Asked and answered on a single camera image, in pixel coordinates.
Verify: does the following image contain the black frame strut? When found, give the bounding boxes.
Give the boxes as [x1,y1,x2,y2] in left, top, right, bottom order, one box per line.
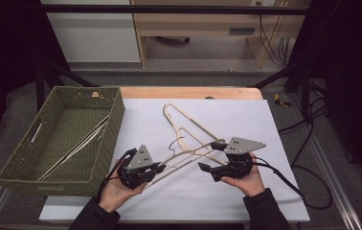
[249,60,312,123]
[34,60,101,111]

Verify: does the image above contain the person's right hand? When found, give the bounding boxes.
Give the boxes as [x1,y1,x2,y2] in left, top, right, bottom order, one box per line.
[220,152,265,197]

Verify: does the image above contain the person's left hand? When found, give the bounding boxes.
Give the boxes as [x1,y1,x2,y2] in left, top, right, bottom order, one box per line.
[98,159,147,214]

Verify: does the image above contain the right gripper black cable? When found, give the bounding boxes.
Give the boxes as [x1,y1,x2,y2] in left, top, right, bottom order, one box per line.
[251,156,334,211]

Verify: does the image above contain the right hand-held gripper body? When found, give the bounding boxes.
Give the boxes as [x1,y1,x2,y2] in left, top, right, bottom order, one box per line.
[212,136,267,183]

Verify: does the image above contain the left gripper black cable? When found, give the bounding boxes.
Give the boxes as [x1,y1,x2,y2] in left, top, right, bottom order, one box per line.
[96,148,137,202]

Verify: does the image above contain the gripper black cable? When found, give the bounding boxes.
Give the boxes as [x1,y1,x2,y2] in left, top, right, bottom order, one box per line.
[96,148,137,202]
[251,156,334,211]

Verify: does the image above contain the black floor cables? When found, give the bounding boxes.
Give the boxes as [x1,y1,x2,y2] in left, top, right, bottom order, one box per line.
[278,95,328,167]

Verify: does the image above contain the white cabinet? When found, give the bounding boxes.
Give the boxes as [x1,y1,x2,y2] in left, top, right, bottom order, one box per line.
[40,0,142,63]

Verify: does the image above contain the dark curtain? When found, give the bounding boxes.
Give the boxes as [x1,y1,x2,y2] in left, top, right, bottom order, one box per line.
[0,0,70,151]
[292,0,362,196]

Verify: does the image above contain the green woven basket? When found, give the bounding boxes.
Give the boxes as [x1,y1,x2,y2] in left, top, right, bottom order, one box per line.
[0,85,126,197]

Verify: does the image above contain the yellow and black clip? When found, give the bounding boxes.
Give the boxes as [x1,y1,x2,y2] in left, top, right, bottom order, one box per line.
[273,93,292,108]

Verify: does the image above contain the wooden desk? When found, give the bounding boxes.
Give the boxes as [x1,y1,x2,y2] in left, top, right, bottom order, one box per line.
[130,0,311,69]

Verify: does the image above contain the black horizontal frame bar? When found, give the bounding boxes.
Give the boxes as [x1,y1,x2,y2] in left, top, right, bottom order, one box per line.
[39,4,311,15]

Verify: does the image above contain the white table sheet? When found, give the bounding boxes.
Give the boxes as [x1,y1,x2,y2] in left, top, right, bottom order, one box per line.
[38,98,311,223]

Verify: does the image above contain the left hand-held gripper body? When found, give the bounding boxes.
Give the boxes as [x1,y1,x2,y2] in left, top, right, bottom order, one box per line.
[117,144,158,191]

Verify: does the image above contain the black hanging cables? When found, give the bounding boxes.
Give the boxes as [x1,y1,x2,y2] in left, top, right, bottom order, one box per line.
[255,1,292,67]

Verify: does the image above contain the beige clothes hanger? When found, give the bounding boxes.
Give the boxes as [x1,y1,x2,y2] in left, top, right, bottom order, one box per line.
[162,103,231,167]
[144,138,226,190]
[37,115,110,182]

